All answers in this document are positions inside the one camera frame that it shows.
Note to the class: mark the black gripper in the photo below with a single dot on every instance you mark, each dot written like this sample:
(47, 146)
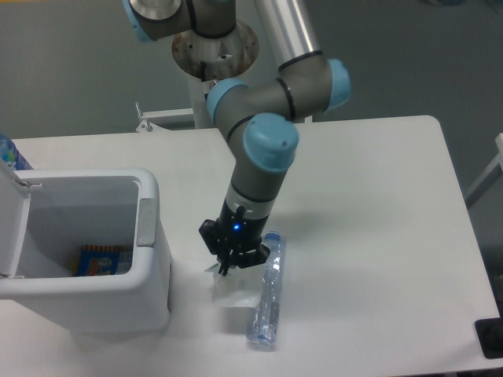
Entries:
(235, 238)

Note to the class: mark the clear plastic water bottle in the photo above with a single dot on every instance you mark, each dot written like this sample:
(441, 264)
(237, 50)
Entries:
(263, 320)

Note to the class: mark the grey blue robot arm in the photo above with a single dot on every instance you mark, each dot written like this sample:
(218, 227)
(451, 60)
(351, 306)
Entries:
(257, 122)

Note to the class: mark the white open trash can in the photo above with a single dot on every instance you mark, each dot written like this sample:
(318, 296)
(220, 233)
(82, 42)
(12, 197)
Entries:
(48, 215)

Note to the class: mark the blue snack package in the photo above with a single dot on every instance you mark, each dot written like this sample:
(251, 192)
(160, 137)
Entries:
(101, 260)

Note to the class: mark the blue labelled bottle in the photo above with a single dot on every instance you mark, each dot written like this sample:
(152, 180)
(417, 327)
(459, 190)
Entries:
(12, 156)

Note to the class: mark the white metal base frame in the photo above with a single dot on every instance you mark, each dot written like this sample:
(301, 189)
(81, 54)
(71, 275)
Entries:
(176, 119)

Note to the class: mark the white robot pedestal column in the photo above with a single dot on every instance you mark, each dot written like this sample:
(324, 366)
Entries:
(207, 61)

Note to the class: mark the black table clamp mount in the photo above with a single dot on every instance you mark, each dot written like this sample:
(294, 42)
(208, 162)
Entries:
(489, 332)

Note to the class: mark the white frame leg right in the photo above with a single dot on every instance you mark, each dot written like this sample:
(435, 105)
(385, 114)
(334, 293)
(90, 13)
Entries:
(490, 174)

